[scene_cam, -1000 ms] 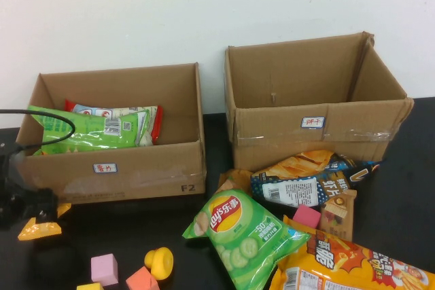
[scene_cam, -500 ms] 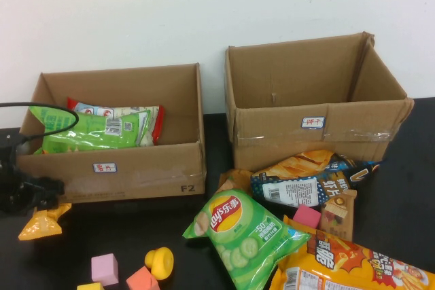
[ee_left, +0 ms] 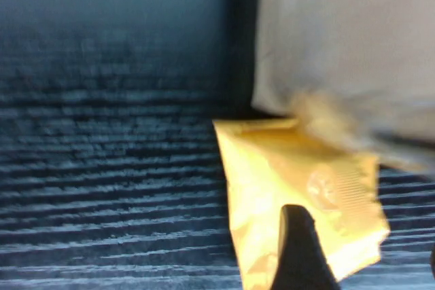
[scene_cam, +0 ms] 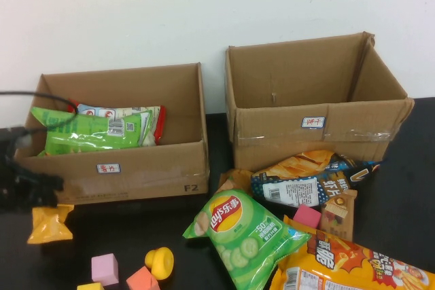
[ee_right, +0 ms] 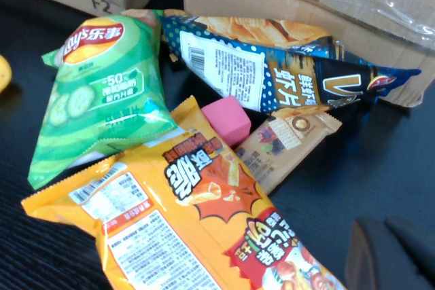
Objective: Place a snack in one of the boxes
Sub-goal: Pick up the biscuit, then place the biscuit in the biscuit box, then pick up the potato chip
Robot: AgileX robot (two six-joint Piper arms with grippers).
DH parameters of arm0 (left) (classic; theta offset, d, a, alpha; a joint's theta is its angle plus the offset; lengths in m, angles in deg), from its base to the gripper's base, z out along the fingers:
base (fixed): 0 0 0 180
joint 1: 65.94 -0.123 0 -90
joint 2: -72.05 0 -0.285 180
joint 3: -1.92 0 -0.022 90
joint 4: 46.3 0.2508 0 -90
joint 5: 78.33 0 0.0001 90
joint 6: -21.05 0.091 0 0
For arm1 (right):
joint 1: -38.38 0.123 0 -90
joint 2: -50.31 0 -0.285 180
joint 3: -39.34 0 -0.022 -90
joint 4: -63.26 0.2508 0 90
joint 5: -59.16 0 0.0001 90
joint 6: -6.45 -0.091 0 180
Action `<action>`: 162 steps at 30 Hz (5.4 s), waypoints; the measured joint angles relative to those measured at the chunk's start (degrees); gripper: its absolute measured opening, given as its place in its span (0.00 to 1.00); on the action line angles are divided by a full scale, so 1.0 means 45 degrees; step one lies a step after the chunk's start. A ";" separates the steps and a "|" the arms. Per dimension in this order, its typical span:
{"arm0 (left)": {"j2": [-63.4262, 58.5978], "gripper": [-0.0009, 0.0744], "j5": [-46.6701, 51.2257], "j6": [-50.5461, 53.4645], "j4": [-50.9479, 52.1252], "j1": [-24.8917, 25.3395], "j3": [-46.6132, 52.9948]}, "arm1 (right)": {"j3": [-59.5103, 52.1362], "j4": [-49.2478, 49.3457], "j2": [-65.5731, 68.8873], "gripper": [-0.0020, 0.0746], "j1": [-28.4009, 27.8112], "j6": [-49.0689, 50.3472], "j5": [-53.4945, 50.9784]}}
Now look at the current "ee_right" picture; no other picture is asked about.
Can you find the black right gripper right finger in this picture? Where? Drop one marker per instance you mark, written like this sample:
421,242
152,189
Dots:
423,256

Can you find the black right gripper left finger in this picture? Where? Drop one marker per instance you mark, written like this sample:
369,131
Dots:
370,263

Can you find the green Lay's cucumber chips bag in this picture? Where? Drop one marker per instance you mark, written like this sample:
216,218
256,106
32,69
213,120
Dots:
102,106

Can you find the orange fries snack bag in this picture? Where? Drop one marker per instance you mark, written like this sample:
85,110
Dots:
170,235

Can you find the black table mat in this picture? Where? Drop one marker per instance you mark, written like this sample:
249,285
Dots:
357,167

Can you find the brown wafer bar packet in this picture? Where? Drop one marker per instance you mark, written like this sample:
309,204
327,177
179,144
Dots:
289,150

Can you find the hot pink foam cube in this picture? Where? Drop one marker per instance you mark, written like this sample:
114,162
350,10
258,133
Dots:
226,120

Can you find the blue shrimp chips bag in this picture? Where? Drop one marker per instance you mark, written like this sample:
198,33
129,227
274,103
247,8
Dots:
289,66

